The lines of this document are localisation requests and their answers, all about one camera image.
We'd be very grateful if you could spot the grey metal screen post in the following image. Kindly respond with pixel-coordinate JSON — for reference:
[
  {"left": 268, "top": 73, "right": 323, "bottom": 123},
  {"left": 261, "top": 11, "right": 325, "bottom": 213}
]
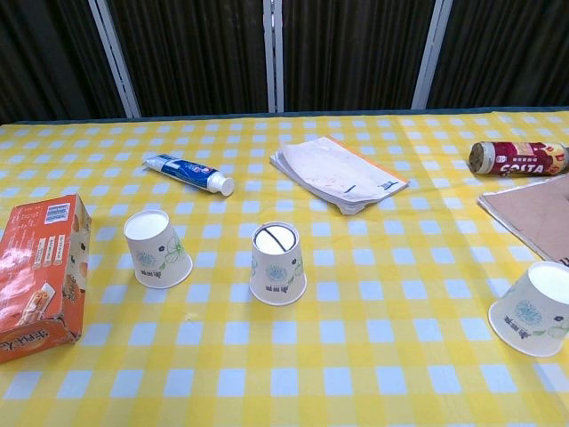
[
  {"left": 263, "top": 0, "right": 286, "bottom": 113},
  {"left": 87, "top": 0, "right": 142, "bottom": 118},
  {"left": 412, "top": 0, "right": 453, "bottom": 110}
]

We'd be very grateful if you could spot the yellow white checkered tablecloth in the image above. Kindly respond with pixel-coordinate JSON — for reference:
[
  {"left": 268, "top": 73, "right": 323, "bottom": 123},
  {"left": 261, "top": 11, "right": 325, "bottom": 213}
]
[{"left": 0, "top": 105, "right": 569, "bottom": 427}]

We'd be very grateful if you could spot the white floral paper cup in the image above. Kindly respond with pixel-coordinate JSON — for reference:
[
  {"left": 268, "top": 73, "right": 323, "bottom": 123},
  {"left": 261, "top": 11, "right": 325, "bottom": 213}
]
[
  {"left": 487, "top": 261, "right": 569, "bottom": 359},
  {"left": 123, "top": 209, "right": 194, "bottom": 289}
]

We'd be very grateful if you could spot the orange cardboard carton box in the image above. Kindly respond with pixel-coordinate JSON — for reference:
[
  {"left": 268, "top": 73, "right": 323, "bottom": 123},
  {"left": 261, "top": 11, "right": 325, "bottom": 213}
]
[{"left": 0, "top": 193, "right": 93, "bottom": 364}]

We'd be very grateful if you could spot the blue white toothpaste tube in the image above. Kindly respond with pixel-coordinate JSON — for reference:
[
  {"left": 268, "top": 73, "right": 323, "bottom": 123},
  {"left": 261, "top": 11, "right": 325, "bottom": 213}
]
[{"left": 141, "top": 154, "right": 236, "bottom": 197}]

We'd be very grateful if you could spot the brown spiral notebook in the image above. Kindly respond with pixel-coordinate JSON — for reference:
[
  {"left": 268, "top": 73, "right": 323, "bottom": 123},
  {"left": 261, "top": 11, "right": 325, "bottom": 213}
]
[{"left": 477, "top": 173, "right": 569, "bottom": 268}]

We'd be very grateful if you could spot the paper cup with black line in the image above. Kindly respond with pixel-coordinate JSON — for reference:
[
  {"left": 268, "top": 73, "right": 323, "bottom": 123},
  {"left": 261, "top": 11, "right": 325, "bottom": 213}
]
[{"left": 249, "top": 221, "right": 308, "bottom": 307}]

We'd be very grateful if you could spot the red Costa drink bottle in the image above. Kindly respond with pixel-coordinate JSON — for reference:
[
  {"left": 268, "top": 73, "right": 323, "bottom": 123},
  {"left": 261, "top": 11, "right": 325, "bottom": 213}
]
[{"left": 469, "top": 141, "right": 569, "bottom": 178}]

